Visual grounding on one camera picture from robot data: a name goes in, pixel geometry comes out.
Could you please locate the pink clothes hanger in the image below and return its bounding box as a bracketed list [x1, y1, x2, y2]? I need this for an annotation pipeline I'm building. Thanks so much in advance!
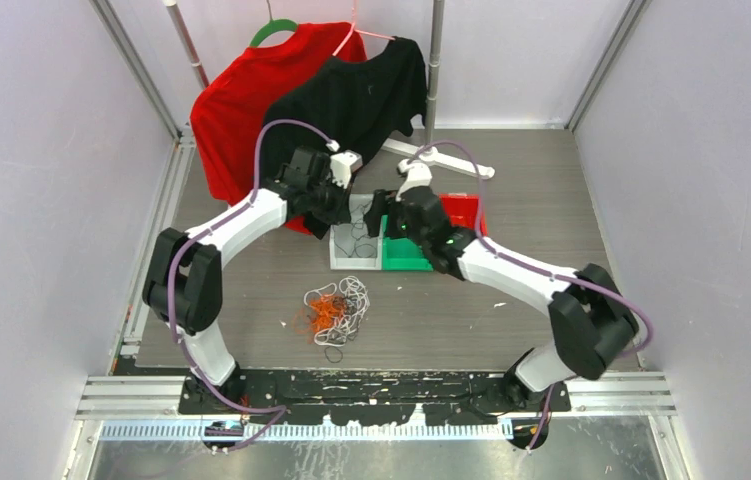
[332, 0, 396, 57]

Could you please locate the red t-shirt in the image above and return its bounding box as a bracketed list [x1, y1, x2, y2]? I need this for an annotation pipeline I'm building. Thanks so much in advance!
[190, 22, 351, 206]

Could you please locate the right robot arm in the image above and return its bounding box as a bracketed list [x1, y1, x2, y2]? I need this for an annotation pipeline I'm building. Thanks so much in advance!
[364, 186, 639, 411]

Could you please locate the white clothes rack stand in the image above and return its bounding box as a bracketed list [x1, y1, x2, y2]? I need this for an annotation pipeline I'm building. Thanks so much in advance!
[378, 0, 497, 181]

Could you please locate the green plastic bin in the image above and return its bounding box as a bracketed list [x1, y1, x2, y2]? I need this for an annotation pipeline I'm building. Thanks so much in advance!
[380, 216, 433, 271]

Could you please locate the red plastic bin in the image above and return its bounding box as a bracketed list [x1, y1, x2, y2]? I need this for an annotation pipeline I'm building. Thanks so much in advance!
[439, 193, 487, 236]

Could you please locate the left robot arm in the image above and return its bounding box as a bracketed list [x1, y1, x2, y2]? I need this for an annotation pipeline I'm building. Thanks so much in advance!
[142, 147, 363, 413]

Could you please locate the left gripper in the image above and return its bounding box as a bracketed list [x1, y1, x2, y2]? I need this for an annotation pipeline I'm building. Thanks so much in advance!
[307, 173, 353, 226]

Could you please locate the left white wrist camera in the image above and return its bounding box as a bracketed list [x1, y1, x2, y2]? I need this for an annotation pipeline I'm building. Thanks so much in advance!
[326, 140, 363, 190]

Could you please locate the black t-shirt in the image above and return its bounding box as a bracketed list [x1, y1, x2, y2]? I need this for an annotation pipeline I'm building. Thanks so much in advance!
[260, 36, 429, 200]

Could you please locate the white plastic bin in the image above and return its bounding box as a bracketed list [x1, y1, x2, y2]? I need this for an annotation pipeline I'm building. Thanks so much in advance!
[329, 194, 381, 271]

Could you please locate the green clothes hanger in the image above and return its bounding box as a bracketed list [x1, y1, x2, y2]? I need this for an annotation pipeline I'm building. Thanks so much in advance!
[249, 18, 298, 47]

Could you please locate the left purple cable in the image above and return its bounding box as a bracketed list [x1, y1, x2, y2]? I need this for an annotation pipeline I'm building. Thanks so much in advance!
[166, 118, 341, 453]

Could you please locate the white tangled cable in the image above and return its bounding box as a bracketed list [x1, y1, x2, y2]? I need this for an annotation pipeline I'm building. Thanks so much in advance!
[302, 275, 372, 350]

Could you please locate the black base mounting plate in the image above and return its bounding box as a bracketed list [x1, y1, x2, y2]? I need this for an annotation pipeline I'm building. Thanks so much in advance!
[178, 368, 572, 429]

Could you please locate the black tangled cable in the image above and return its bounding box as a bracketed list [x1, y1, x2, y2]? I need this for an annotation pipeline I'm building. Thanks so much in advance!
[323, 294, 366, 364]

